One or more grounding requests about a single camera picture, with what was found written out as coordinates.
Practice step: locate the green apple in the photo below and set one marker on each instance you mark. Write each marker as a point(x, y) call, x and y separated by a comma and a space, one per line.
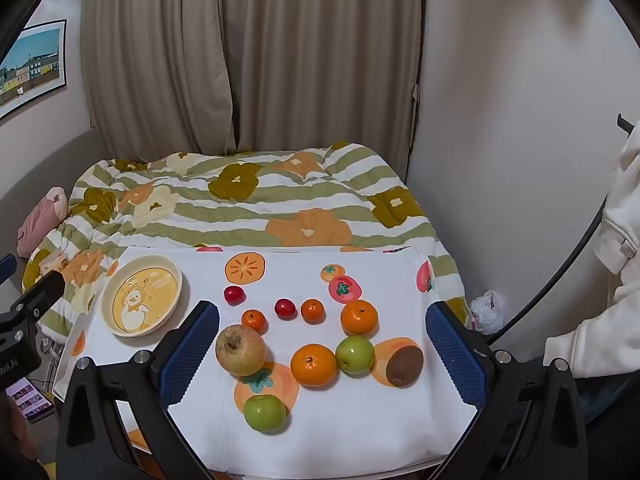
point(355, 356)
point(265, 413)

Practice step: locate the phone with lit screen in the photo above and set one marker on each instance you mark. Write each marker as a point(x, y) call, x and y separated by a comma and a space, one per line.
point(31, 399)

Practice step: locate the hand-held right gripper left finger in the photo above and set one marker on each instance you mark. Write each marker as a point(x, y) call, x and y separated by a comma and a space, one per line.
point(190, 355)

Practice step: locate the white fruit print cloth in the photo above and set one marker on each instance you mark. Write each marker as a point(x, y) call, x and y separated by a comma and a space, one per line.
point(350, 430)

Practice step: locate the yellow duck print plate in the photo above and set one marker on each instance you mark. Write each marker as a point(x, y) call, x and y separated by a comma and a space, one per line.
point(142, 297)

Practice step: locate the wall poster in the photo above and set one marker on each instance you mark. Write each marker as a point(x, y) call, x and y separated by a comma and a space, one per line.
point(32, 67)

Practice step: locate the large orange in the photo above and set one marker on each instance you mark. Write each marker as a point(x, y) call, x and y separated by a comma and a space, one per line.
point(359, 318)
point(314, 366)

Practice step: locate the yellowish brown apple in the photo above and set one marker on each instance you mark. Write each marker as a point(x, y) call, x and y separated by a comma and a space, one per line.
point(241, 351)

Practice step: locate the red cherry tomato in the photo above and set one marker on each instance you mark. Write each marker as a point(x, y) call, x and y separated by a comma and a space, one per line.
point(234, 295)
point(285, 309)

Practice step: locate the green striped floral blanket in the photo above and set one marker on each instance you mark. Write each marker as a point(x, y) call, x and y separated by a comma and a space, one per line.
point(240, 200)

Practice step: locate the white plastic bag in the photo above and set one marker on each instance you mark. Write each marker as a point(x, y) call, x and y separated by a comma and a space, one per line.
point(487, 310)

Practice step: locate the beige curtain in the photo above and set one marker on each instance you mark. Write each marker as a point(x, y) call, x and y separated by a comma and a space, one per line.
point(250, 60)

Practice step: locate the small snack packet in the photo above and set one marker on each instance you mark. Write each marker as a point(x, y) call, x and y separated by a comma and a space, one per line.
point(55, 262)

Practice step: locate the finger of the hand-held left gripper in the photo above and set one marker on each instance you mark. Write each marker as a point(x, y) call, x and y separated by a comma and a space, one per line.
point(7, 266)
point(42, 290)

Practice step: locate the small tangerine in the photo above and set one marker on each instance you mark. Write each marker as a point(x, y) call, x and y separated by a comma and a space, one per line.
point(313, 311)
point(253, 321)

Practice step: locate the black clamp mount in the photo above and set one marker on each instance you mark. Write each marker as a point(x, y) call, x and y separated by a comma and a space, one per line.
point(625, 124)

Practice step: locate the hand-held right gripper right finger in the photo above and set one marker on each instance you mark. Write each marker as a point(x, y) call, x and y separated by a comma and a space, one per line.
point(455, 355)

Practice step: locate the brown kiwi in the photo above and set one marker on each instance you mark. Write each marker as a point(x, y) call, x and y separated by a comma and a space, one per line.
point(404, 366)

